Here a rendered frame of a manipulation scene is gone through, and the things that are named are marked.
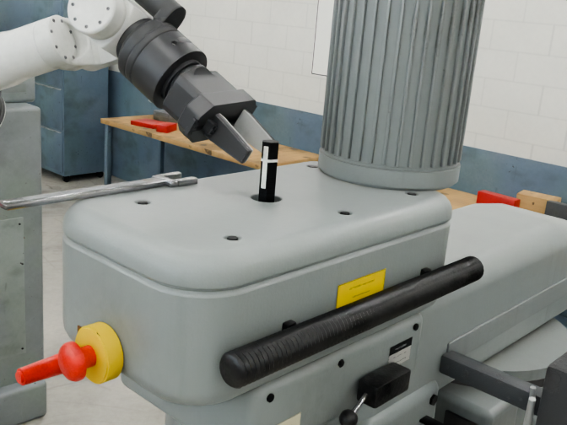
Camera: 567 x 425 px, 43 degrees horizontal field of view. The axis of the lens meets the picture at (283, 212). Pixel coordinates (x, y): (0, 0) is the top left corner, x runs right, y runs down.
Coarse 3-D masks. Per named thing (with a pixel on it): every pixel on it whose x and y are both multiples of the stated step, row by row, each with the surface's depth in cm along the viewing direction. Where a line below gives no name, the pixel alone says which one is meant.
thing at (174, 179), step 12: (132, 180) 86; (144, 180) 87; (156, 180) 87; (168, 180) 88; (180, 180) 88; (192, 180) 90; (60, 192) 79; (72, 192) 79; (84, 192) 80; (96, 192) 81; (108, 192) 82; (120, 192) 83; (0, 204) 74; (12, 204) 74; (24, 204) 75; (36, 204) 76
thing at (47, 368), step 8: (40, 360) 81; (48, 360) 81; (56, 360) 82; (24, 368) 79; (32, 368) 80; (40, 368) 80; (48, 368) 81; (56, 368) 81; (16, 376) 79; (24, 376) 79; (32, 376) 79; (40, 376) 80; (48, 376) 81; (24, 384) 79
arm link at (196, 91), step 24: (144, 48) 86; (168, 48) 86; (192, 48) 87; (144, 72) 86; (168, 72) 86; (192, 72) 86; (216, 72) 91; (168, 96) 85; (192, 96) 84; (216, 96) 84; (240, 96) 88; (192, 120) 82
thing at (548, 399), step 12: (564, 360) 88; (552, 372) 87; (564, 372) 86; (552, 384) 87; (564, 384) 86; (552, 396) 87; (564, 396) 86; (540, 408) 89; (552, 408) 87; (564, 408) 86; (540, 420) 89; (552, 420) 88; (564, 420) 87
